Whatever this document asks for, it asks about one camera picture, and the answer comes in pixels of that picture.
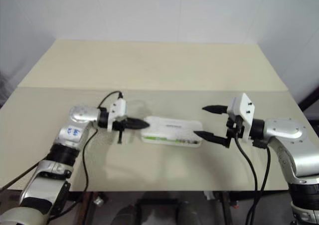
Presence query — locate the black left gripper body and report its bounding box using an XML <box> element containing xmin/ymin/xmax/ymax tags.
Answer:
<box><xmin>112</xmin><ymin>117</ymin><xmax>131</xmax><ymax>145</ymax></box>

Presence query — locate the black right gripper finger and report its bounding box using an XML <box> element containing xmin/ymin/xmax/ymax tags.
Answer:
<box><xmin>193</xmin><ymin>130</ymin><xmax>231</xmax><ymax>148</ymax></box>
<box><xmin>202</xmin><ymin>105</ymin><xmax>228</xmax><ymax>115</ymax></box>

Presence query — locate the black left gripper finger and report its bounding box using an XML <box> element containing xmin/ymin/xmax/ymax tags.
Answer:
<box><xmin>126</xmin><ymin>123</ymin><xmax>150</xmax><ymax>130</ymax></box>
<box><xmin>125</xmin><ymin>118</ymin><xmax>150</xmax><ymax>126</ymax></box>

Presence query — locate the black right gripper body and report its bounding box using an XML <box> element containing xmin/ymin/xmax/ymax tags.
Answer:
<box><xmin>225</xmin><ymin>115</ymin><xmax>246</xmax><ymax>148</ymax></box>

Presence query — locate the green pen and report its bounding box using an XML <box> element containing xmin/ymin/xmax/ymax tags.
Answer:
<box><xmin>146</xmin><ymin>136</ymin><xmax>200</xmax><ymax>145</ymax></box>

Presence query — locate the white box with green stripe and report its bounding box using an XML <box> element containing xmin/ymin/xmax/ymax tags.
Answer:
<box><xmin>140</xmin><ymin>115</ymin><xmax>203</xmax><ymax>149</ymax></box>

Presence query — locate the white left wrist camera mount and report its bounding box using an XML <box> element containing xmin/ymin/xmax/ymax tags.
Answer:
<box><xmin>107</xmin><ymin>98</ymin><xmax>127</xmax><ymax>132</ymax></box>

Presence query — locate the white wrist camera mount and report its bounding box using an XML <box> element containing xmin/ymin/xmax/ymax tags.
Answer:
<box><xmin>107</xmin><ymin>98</ymin><xmax>127</xmax><ymax>132</ymax></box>
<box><xmin>227</xmin><ymin>93</ymin><xmax>257</xmax><ymax>144</ymax></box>

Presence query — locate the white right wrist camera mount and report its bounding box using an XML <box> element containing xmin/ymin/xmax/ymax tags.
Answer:
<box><xmin>227</xmin><ymin>93</ymin><xmax>257</xmax><ymax>144</ymax></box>

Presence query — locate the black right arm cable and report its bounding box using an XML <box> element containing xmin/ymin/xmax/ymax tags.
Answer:
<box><xmin>234</xmin><ymin>132</ymin><xmax>259</xmax><ymax>225</ymax></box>
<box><xmin>253</xmin><ymin>140</ymin><xmax>272</xmax><ymax>211</ymax></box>

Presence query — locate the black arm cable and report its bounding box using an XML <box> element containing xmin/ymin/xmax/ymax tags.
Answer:
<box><xmin>234</xmin><ymin>132</ymin><xmax>259</xmax><ymax>225</ymax></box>
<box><xmin>0</xmin><ymin>163</ymin><xmax>48</xmax><ymax>191</ymax></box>
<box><xmin>48</xmin><ymin>91</ymin><xmax>125</xmax><ymax>221</ymax></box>
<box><xmin>253</xmin><ymin>140</ymin><xmax>272</xmax><ymax>211</ymax></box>

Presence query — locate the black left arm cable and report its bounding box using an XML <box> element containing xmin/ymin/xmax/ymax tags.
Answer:
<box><xmin>0</xmin><ymin>163</ymin><xmax>48</xmax><ymax>191</ymax></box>
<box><xmin>48</xmin><ymin>91</ymin><xmax>125</xmax><ymax>221</ymax></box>

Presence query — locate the metal table frame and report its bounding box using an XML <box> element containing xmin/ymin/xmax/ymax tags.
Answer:
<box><xmin>67</xmin><ymin>191</ymin><xmax>292</xmax><ymax>225</ymax></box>

